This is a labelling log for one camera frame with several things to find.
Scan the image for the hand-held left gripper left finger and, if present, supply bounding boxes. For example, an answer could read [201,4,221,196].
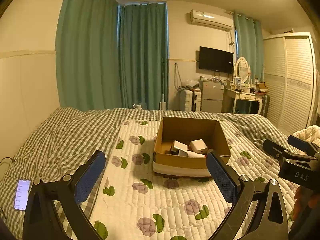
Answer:
[22,150,107,240]

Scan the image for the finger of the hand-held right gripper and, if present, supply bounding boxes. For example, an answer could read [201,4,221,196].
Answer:
[287,135,320,156]
[262,139,291,161]

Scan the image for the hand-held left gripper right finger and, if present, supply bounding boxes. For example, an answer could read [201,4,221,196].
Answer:
[205,149,289,240]

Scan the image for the white square adapter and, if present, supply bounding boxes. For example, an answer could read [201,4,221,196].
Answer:
[189,139,208,155]

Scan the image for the cardboard box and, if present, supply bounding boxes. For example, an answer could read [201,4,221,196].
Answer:
[153,116,232,178]

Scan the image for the small white package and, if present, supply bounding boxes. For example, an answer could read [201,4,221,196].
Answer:
[171,140,188,153]

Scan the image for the person's right hand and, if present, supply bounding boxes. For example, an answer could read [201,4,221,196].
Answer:
[294,186,320,213]

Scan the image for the cream quilted jacket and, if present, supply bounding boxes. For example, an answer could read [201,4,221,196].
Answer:
[294,125,320,147]

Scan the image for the dark checkered suitcase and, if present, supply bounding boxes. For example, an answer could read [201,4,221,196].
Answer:
[260,94,271,118]

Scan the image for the white dressing table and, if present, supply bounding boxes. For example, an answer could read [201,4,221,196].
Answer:
[222,87,267,117]

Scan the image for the white louvred wardrobe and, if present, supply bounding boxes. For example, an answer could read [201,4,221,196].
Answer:
[263,32,318,135]

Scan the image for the smartphone with lit screen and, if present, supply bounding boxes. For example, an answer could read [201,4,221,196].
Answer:
[14,179,32,211]

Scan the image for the white quilted floral mat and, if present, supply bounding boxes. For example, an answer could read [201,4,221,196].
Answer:
[89,119,298,240]

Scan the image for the grey small fridge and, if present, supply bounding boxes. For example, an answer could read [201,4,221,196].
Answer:
[199,80,224,112]

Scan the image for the white ribbed suitcase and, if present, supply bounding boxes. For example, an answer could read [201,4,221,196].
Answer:
[180,89,202,111]

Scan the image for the white oval vanity mirror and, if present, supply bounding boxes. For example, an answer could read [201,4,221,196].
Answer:
[235,57,250,80]

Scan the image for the clear plastic bag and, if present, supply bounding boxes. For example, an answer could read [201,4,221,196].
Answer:
[184,79,200,89]

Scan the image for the teal curtain beside wardrobe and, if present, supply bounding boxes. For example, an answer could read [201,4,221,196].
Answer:
[232,11,265,80]

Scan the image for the white mop stick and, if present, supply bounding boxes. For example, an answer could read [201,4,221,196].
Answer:
[160,57,168,110]

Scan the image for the wide teal curtain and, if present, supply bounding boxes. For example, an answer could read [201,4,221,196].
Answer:
[55,0,123,110]

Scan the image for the narrow teal curtain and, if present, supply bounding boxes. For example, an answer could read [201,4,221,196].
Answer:
[119,2,168,110]

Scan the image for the white air conditioner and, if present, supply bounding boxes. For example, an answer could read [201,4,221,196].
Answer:
[190,9,233,32]

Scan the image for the thin dark cable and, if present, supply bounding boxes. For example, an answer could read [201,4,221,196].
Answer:
[0,157,15,168]

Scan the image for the black wall television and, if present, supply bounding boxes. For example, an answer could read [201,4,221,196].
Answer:
[199,46,234,74]

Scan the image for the dark hanging wall cables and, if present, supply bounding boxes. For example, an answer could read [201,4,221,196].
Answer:
[174,62,184,90]

